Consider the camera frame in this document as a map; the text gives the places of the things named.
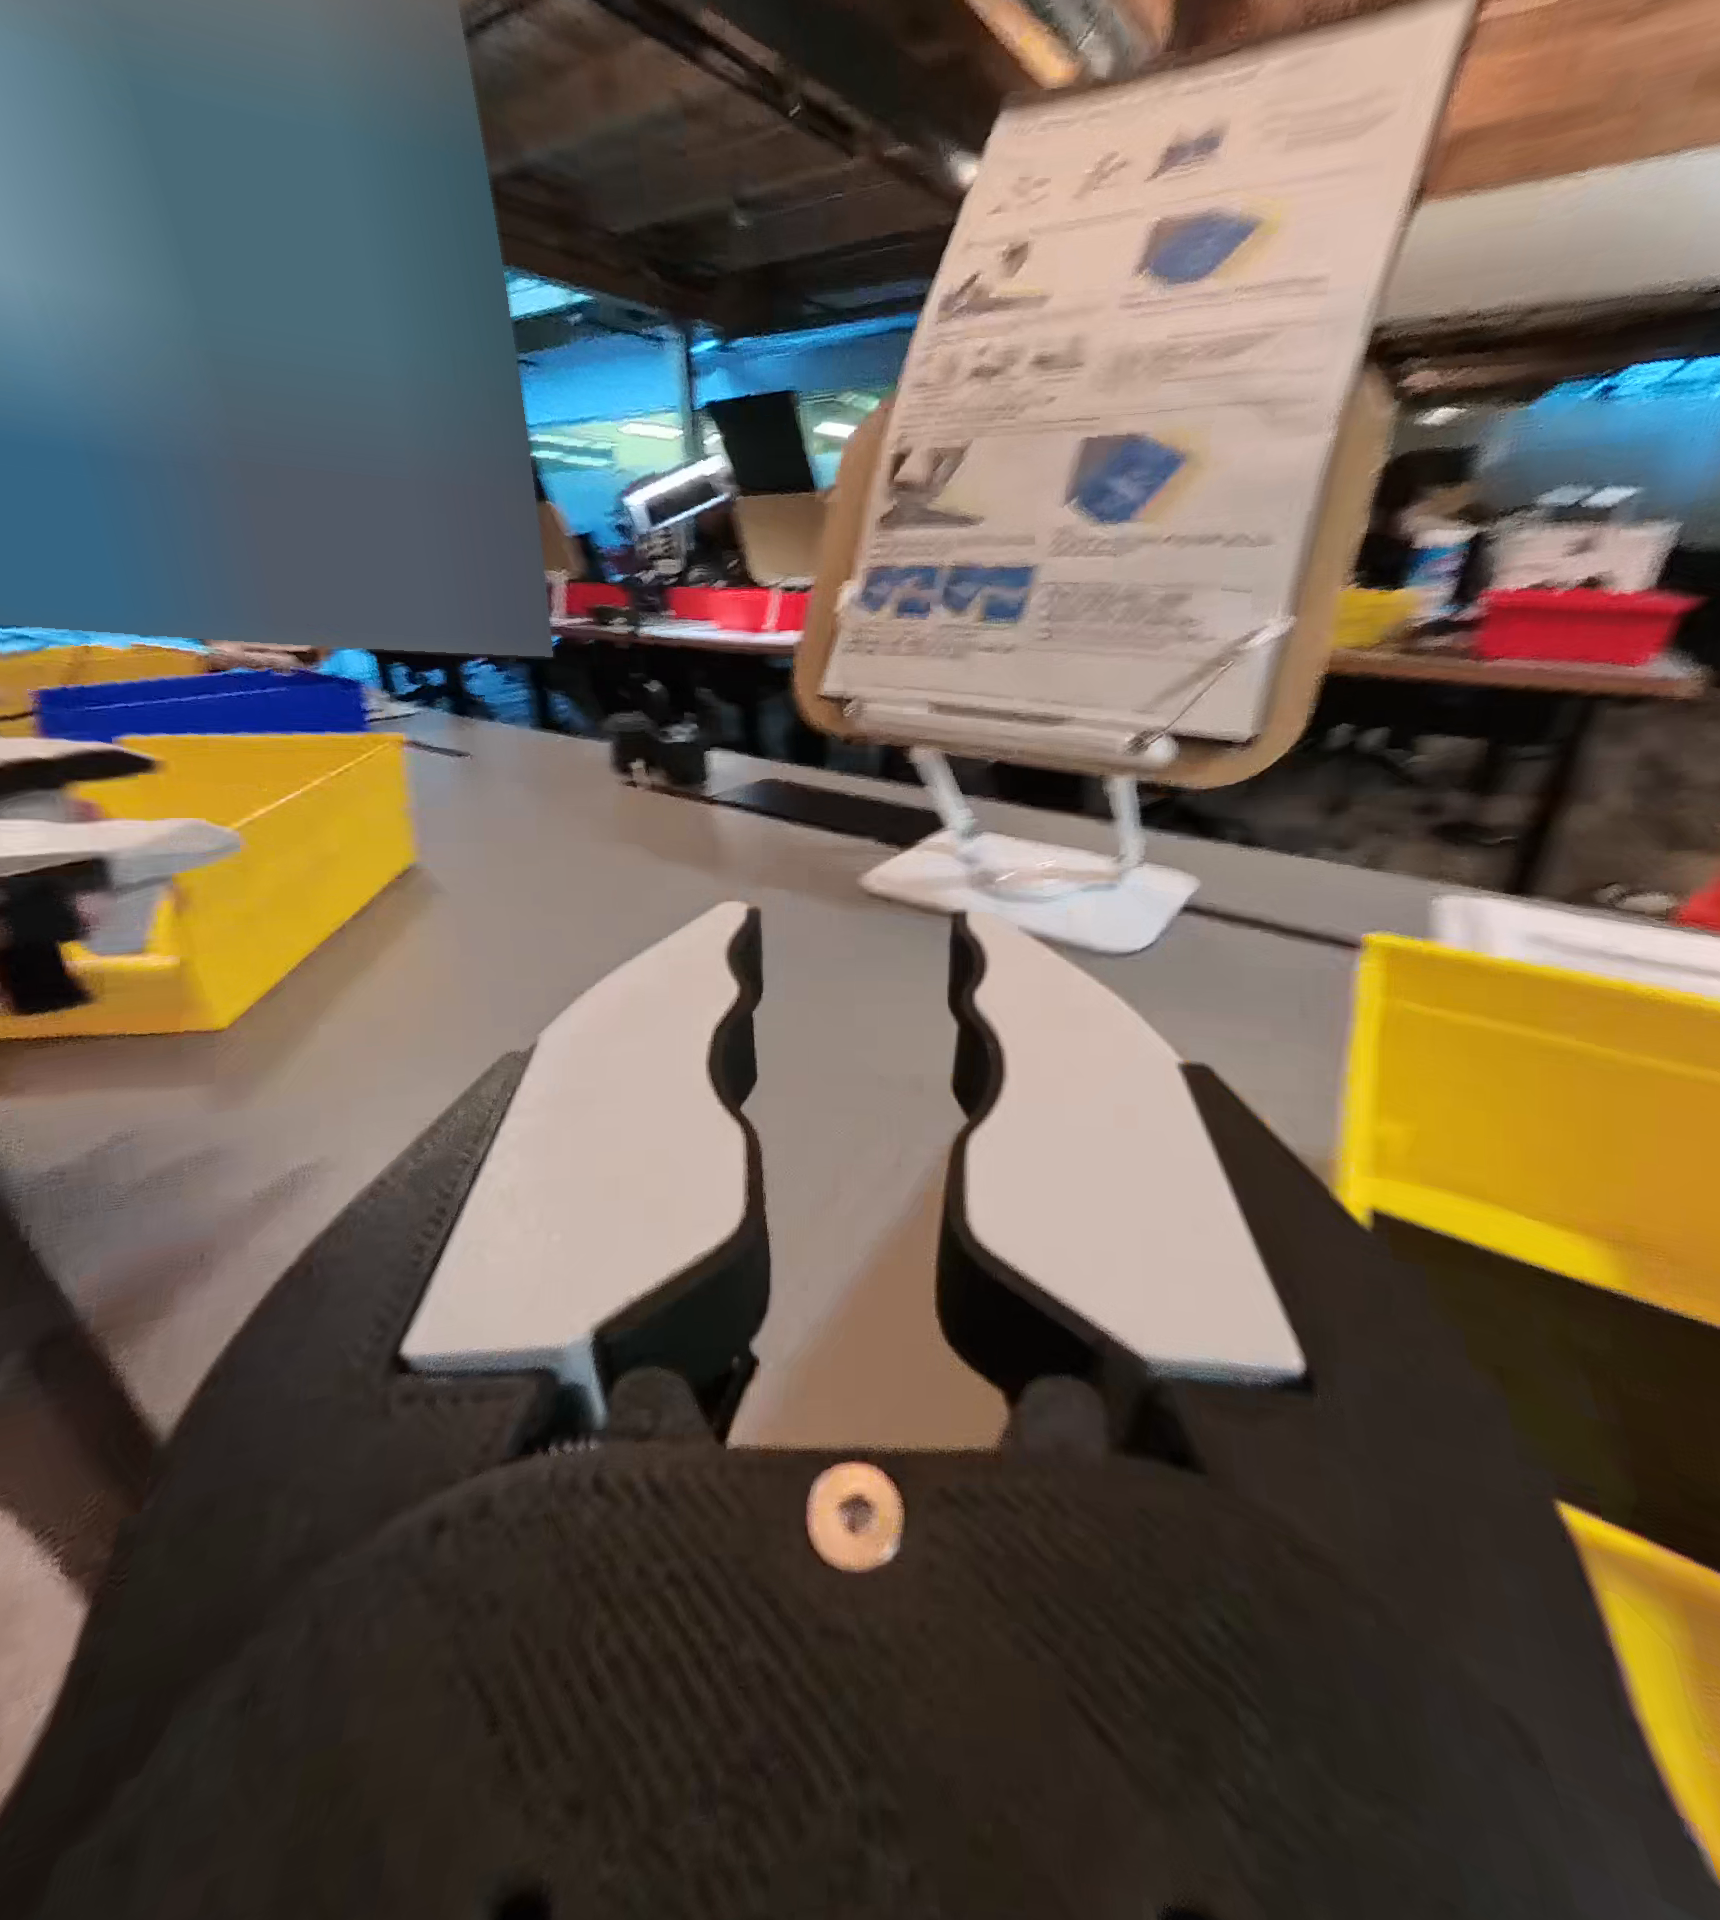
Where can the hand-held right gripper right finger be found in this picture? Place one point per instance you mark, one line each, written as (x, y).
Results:
(1115, 1201)

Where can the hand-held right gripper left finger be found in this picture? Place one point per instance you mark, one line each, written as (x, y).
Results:
(590, 1185)

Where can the divided yellow plastic bin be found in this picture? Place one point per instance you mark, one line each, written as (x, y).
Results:
(304, 870)

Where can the grey desk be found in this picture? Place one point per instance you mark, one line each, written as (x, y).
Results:
(501, 930)

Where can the long background desk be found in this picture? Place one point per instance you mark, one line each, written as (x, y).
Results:
(681, 638)

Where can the wooden-edged background desk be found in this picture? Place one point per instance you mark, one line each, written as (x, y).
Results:
(1520, 673)

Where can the blue plastic bin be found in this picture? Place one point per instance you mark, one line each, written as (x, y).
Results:
(200, 705)

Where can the black double battery charger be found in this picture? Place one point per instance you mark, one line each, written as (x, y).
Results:
(676, 751)

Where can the small black battery charger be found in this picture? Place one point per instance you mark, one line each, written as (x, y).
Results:
(629, 742)

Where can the small wooden board stand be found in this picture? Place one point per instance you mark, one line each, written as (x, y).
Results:
(779, 540)

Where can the white light bar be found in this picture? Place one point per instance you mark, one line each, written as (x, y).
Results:
(672, 492)

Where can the ribbed red plastic bin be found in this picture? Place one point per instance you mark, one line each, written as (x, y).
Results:
(1580, 627)

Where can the black background monitor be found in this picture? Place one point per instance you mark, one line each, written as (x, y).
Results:
(763, 442)

